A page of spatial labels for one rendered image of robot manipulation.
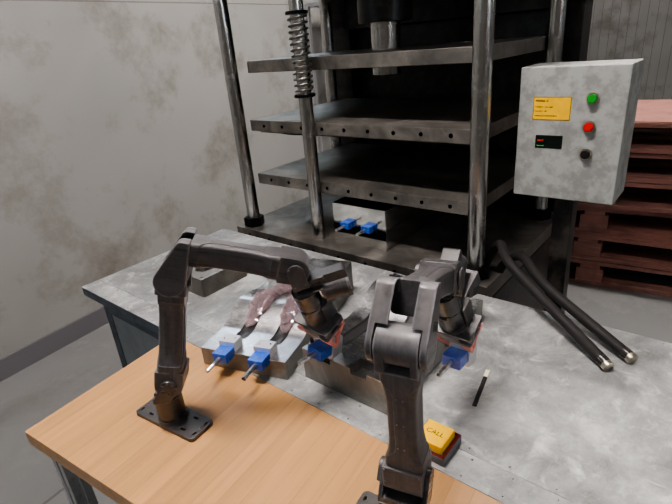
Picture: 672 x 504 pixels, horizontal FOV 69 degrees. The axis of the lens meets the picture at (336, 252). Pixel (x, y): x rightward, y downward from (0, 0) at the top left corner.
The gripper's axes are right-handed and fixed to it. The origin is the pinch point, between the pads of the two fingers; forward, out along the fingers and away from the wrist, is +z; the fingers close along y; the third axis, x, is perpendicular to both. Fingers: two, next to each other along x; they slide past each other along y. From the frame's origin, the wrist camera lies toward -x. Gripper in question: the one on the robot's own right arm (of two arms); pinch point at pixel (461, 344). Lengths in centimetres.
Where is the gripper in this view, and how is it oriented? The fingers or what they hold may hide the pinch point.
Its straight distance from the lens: 113.5
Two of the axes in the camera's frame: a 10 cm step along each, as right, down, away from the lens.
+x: -5.2, 7.3, -4.5
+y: -7.7, -1.8, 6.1
